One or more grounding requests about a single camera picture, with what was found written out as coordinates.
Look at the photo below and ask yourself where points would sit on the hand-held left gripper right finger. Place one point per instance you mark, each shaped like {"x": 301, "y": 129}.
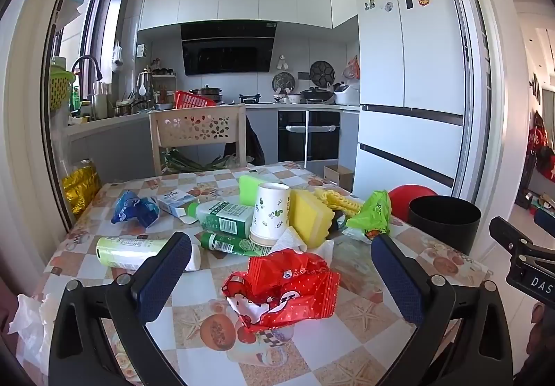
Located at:
{"x": 399, "y": 277}

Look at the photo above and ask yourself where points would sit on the black trash bin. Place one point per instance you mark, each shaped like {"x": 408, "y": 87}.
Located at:
{"x": 442, "y": 234}

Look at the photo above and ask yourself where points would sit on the grey kitchen counter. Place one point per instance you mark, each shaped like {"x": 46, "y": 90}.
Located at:
{"x": 121, "y": 143}

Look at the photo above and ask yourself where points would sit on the green dish soap bottle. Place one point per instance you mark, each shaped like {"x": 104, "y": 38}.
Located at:
{"x": 76, "y": 102}

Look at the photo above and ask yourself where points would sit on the green onions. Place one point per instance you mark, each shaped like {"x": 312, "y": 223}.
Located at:
{"x": 182, "y": 160}

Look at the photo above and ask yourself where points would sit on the checkered patterned tablecloth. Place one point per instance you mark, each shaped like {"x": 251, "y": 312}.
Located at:
{"x": 347, "y": 347}

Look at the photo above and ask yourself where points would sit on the cardboard box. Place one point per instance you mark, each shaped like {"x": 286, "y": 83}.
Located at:
{"x": 342, "y": 177}

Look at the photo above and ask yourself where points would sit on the gold foil bag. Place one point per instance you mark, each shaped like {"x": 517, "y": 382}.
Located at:
{"x": 80, "y": 188}

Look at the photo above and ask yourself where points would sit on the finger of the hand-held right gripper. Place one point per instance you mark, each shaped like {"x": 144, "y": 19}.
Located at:
{"x": 505, "y": 230}
{"x": 545, "y": 222}

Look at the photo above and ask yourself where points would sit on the black built-in oven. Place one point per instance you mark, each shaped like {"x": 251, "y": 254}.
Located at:
{"x": 325, "y": 141}

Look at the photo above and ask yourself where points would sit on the red garment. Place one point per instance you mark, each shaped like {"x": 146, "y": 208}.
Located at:
{"x": 540, "y": 147}

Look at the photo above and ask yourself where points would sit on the hanging white plastic bag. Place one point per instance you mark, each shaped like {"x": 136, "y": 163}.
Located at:
{"x": 117, "y": 54}

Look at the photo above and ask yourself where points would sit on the green plastic basket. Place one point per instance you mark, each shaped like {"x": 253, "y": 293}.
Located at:
{"x": 60, "y": 86}

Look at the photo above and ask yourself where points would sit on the black round mould pan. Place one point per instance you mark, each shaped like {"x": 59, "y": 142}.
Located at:
{"x": 322, "y": 72}

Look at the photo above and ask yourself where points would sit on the yellow sponge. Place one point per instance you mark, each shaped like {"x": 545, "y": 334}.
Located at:
{"x": 308, "y": 212}

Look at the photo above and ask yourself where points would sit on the small white blue carton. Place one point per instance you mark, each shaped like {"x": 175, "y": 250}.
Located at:
{"x": 173, "y": 199}

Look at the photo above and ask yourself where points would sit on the red plastic basket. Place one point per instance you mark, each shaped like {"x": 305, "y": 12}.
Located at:
{"x": 190, "y": 99}

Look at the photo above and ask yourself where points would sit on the person's right hand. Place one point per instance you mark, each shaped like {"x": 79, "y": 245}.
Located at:
{"x": 537, "y": 313}

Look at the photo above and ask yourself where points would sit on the black wok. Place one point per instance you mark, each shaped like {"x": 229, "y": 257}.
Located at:
{"x": 316, "y": 94}

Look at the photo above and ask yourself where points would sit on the green plastic bag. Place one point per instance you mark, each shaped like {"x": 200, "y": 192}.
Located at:
{"x": 373, "y": 212}

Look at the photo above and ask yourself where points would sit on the black range hood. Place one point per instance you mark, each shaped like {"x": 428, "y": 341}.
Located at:
{"x": 225, "y": 52}

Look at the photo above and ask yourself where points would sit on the gas stove burner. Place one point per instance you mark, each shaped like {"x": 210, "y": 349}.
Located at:
{"x": 250, "y": 98}

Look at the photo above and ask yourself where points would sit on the slim green bottle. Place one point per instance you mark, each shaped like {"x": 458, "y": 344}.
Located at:
{"x": 225, "y": 243}

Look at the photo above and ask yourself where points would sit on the black kitchen faucet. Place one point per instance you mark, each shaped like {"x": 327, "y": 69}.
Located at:
{"x": 86, "y": 61}

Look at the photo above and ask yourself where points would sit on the grey sliding door frame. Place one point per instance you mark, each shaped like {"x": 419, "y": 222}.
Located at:
{"x": 481, "y": 86}

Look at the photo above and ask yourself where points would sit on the white refrigerator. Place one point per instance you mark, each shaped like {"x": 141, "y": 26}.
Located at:
{"x": 429, "y": 65}

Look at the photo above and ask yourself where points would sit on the beige cutout chair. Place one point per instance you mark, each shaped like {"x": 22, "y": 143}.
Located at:
{"x": 195, "y": 125}

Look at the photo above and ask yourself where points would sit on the white tissue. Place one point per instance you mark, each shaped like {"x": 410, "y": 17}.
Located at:
{"x": 291, "y": 241}
{"x": 30, "y": 321}

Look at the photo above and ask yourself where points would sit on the red plastic chair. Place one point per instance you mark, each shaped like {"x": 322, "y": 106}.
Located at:
{"x": 403, "y": 199}

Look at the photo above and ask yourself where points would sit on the yellow foam fruit net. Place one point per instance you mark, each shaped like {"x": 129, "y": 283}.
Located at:
{"x": 342, "y": 203}

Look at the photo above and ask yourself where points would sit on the white rice cooker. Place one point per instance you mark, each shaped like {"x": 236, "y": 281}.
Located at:
{"x": 347, "y": 95}

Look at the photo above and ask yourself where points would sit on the red dotted snack wrapper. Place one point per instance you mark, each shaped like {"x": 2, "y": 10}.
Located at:
{"x": 295, "y": 286}

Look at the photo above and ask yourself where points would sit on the pale green white canister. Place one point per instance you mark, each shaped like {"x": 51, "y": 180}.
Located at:
{"x": 125, "y": 249}

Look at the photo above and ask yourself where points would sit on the steel pot with lid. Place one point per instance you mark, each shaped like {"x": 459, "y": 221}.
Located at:
{"x": 206, "y": 93}

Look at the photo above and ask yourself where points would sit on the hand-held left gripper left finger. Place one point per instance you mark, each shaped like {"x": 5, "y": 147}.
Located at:
{"x": 167, "y": 277}

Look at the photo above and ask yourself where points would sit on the black jacket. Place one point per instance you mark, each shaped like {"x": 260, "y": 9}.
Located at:
{"x": 256, "y": 147}

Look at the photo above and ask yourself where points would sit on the hanging red bag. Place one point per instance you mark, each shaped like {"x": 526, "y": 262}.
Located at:
{"x": 352, "y": 69}

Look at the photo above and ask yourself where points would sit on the blue plastic wrapper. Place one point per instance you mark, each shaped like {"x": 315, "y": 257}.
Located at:
{"x": 130, "y": 208}

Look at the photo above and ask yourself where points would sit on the large green white bottle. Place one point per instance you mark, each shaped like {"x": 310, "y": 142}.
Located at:
{"x": 221, "y": 216}

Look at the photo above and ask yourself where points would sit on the leaf print paper cup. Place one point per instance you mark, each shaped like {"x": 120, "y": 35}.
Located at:
{"x": 269, "y": 212}

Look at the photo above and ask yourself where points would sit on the green sponge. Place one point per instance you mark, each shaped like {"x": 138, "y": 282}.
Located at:
{"x": 248, "y": 190}

